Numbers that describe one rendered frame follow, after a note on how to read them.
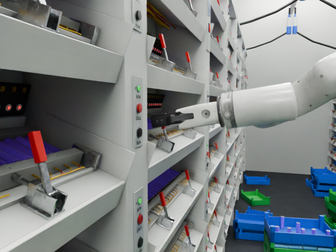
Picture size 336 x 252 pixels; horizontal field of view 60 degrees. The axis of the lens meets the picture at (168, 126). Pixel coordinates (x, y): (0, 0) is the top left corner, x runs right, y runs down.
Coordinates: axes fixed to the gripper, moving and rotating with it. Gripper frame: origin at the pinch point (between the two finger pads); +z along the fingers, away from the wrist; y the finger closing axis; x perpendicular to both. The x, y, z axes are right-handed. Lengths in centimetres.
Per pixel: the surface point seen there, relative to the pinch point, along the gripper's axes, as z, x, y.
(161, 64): -2.7, 13.5, -1.0
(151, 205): 6.9, -22.2, 1.8
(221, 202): 7, -58, 113
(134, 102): -4.4, 3.9, -24.2
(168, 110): 11.0, 3.1, 42.3
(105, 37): -2.7, 14.6, -27.7
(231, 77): -4, 25, 183
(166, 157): -2.2, -8.6, -5.8
